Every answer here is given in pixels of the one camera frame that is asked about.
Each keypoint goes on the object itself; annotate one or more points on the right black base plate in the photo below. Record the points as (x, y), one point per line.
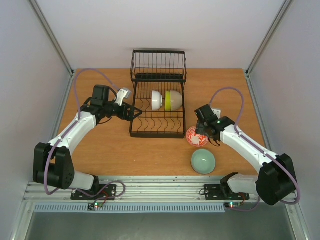
(218, 192)

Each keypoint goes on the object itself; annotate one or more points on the black wire dish rack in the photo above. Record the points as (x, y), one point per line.
(158, 78)

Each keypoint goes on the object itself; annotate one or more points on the right aluminium corner post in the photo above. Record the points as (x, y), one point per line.
(269, 35)

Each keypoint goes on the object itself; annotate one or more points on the pale green celadon bowl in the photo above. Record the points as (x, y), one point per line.
(203, 161)

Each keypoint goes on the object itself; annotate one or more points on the white bowl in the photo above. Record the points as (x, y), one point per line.
(176, 100)
(156, 100)

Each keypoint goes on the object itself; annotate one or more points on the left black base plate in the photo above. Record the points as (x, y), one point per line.
(92, 194)

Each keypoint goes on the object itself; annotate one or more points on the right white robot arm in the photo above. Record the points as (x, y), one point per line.
(276, 173)

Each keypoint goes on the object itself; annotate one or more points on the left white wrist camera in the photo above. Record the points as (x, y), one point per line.
(123, 93)

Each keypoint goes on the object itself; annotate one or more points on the left aluminium corner post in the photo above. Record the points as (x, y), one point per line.
(50, 34)

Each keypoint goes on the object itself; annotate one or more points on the red patterned bowl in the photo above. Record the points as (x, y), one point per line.
(195, 139)

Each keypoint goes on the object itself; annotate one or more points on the left small circuit board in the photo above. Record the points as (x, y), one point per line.
(94, 206)

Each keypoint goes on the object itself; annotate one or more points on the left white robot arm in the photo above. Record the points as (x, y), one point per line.
(52, 163)

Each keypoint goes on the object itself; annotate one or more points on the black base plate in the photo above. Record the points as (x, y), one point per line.
(92, 194)
(218, 192)

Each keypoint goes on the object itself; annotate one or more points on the aluminium corner post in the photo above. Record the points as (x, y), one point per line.
(269, 35)
(50, 34)

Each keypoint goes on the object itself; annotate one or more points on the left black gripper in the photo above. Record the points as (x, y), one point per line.
(129, 118)

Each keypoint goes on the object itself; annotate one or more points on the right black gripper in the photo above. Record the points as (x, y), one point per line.
(210, 133)

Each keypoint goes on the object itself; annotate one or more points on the small circuit board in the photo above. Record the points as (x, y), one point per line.
(233, 205)
(94, 206)

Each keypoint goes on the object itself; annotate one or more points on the grey slotted cable duct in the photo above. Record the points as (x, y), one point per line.
(131, 208)

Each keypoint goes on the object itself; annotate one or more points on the aluminium front rail frame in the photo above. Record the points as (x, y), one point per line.
(145, 189)

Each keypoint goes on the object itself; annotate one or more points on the right small circuit board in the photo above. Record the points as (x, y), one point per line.
(233, 205)

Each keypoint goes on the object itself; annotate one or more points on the lime green bowl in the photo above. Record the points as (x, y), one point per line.
(168, 106)

